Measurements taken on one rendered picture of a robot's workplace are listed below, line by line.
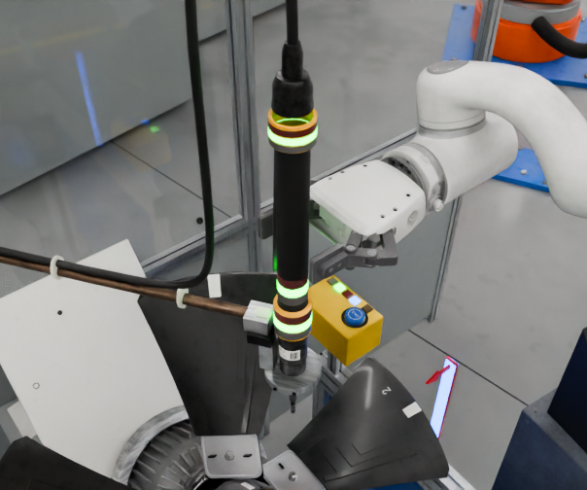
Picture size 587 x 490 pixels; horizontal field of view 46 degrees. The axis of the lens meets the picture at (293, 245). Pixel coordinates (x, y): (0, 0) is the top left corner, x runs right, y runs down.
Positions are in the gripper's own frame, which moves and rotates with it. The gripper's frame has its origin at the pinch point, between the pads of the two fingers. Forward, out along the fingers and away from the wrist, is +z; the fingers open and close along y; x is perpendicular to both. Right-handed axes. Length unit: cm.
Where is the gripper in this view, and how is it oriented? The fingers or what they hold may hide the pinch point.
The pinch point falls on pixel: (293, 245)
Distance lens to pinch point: 71.6
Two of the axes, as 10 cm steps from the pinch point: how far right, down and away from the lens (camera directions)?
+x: 0.0, -7.4, -6.8
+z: -7.8, 4.2, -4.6
